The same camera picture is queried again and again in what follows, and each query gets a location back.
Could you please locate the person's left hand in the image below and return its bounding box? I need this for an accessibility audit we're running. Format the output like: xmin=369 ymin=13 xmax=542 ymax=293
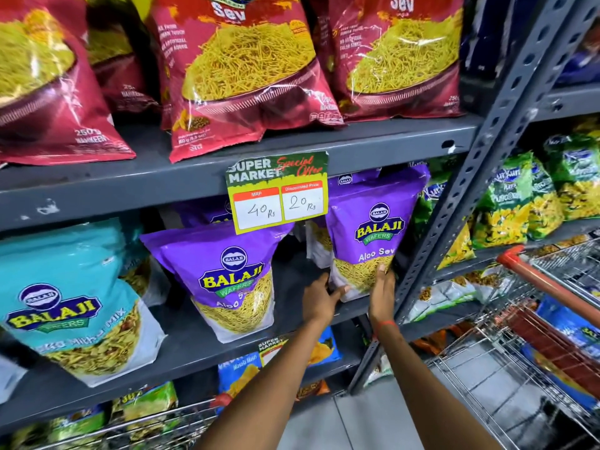
xmin=302 ymin=273 xmax=351 ymax=327

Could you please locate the person's right hand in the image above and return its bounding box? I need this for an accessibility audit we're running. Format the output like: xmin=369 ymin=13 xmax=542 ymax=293
xmin=368 ymin=264 xmax=397 ymax=327

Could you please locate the purple snack packet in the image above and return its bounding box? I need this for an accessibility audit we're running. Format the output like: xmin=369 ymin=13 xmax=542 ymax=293
xmin=325 ymin=164 xmax=431 ymax=303
xmin=140 ymin=222 xmax=294 ymax=344
xmin=327 ymin=168 xmax=381 ymax=189
xmin=174 ymin=196 xmax=233 ymax=228

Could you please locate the person's right forearm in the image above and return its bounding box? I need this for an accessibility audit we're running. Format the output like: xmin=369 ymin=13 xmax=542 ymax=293
xmin=374 ymin=323 xmax=503 ymax=450

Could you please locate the person's left forearm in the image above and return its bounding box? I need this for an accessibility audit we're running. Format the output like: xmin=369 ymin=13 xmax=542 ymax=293
xmin=193 ymin=317 xmax=332 ymax=450

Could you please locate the blue chips packet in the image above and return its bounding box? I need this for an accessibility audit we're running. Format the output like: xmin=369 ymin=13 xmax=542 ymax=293
xmin=307 ymin=326 xmax=343 ymax=368
xmin=217 ymin=352 xmax=262 ymax=409

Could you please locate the white snack packet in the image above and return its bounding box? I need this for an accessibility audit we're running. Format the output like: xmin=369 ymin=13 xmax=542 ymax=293
xmin=406 ymin=271 xmax=500 ymax=324

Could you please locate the orange snack packet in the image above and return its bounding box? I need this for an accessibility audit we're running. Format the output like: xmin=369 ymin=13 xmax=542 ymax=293
xmin=412 ymin=322 xmax=469 ymax=357

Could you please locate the small shelf price tag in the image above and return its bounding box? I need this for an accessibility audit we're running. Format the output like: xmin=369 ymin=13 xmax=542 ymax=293
xmin=257 ymin=336 xmax=289 ymax=368

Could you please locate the green and yellow price tag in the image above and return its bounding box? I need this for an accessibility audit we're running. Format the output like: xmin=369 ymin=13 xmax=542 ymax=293
xmin=225 ymin=151 xmax=329 ymax=235

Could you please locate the row of green snack packets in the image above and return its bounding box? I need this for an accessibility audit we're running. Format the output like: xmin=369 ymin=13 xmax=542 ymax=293
xmin=412 ymin=114 xmax=600 ymax=271

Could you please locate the teal snack packet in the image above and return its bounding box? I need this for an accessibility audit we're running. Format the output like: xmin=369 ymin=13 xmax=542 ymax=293
xmin=118 ymin=215 xmax=171 ymax=308
xmin=0 ymin=218 xmax=168 ymax=388

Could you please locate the red snack packet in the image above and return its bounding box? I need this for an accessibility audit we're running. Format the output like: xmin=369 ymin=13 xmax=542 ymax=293
xmin=0 ymin=0 xmax=137 ymax=166
xmin=307 ymin=0 xmax=466 ymax=123
xmin=143 ymin=0 xmax=346 ymax=164
xmin=86 ymin=0 xmax=161 ymax=114

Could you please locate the green snack packet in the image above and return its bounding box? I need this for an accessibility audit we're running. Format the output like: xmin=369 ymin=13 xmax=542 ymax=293
xmin=46 ymin=404 xmax=109 ymax=447
xmin=110 ymin=381 xmax=179 ymax=442

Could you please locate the grey metal shelf rack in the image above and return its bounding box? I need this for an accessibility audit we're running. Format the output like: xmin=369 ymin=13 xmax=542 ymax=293
xmin=0 ymin=0 xmax=600 ymax=437

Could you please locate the dark blue packet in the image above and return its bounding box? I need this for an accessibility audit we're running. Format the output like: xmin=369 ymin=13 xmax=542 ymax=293
xmin=556 ymin=21 xmax=600 ymax=87
xmin=461 ymin=0 xmax=541 ymax=81

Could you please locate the wire shopping cart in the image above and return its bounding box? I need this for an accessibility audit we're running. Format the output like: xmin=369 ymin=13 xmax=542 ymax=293
xmin=426 ymin=238 xmax=600 ymax=450

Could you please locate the red cart handle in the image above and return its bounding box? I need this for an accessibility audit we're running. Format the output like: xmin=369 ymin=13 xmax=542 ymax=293
xmin=496 ymin=245 xmax=600 ymax=329

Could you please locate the wire basket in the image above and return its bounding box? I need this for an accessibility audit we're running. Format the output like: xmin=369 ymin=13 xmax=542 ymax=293
xmin=28 ymin=397 xmax=222 ymax=450

